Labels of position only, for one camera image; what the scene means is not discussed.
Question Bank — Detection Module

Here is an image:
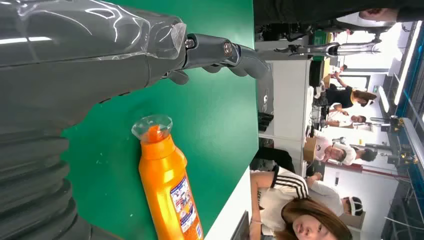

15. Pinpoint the small brown cardboard box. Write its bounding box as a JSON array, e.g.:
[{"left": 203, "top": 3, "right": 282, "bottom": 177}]
[{"left": 303, "top": 136, "right": 318, "bottom": 163}]

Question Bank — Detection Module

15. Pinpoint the ceiling light strip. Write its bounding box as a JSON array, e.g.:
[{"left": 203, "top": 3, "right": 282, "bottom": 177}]
[
  {"left": 378, "top": 85, "right": 390, "bottom": 114},
  {"left": 393, "top": 20, "right": 423, "bottom": 107}
]

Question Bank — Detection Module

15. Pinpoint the dark grey panel with logo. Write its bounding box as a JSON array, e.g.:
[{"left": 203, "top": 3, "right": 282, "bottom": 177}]
[{"left": 256, "top": 62, "right": 275, "bottom": 117}]

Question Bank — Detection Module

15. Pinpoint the person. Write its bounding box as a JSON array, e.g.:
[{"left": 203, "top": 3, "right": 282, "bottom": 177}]
[
  {"left": 351, "top": 145, "right": 378, "bottom": 163},
  {"left": 304, "top": 172, "right": 365, "bottom": 218},
  {"left": 249, "top": 165, "right": 354, "bottom": 240},
  {"left": 313, "top": 130, "right": 358, "bottom": 167},
  {"left": 326, "top": 110, "right": 368, "bottom": 129},
  {"left": 326, "top": 71, "right": 378, "bottom": 110},
  {"left": 253, "top": 0, "right": 424, "bottom": 34}
]

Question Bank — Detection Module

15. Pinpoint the dark grey laptop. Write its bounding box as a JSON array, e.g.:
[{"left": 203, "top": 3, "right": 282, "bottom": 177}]
[{"left": 231, "top": 211, "right": 250, "bottom": 240}]

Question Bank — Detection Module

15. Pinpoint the white desk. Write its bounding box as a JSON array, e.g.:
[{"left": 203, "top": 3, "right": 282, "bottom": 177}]
[{"left": 203, "top": 165, "right": 253, "bottom": 240}]

